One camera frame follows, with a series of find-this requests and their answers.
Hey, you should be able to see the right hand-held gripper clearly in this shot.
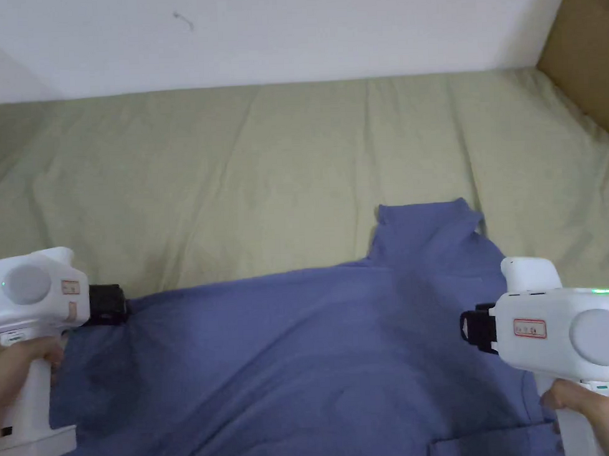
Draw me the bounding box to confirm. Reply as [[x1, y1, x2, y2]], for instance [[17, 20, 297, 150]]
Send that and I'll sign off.
[[456, 254, 609, 456]]

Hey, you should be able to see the bed with pale green sheet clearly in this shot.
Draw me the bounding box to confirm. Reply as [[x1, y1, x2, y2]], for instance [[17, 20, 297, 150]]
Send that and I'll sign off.
[[0, 64, 609, 456]]

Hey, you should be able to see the brown cardboard carton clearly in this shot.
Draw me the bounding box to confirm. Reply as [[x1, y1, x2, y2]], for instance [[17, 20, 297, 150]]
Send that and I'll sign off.
[[533, 0, 609, 148]]

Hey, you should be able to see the blue shirt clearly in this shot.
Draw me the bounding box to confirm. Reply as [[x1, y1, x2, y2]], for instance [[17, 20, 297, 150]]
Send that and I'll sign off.
[[41, 194, 567, 456]]

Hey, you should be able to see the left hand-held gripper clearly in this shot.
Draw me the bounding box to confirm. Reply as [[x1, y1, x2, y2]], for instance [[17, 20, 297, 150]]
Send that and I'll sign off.
[[0, 244, 134, 456]]

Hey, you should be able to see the person's left hand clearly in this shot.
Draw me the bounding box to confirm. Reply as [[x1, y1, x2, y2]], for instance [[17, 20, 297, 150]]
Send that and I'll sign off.
[[0, 338, 68, 439]]

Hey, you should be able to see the person's right hand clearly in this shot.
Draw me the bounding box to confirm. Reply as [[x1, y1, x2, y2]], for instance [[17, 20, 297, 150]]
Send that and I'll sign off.
[[540, 378, 609, 456]]

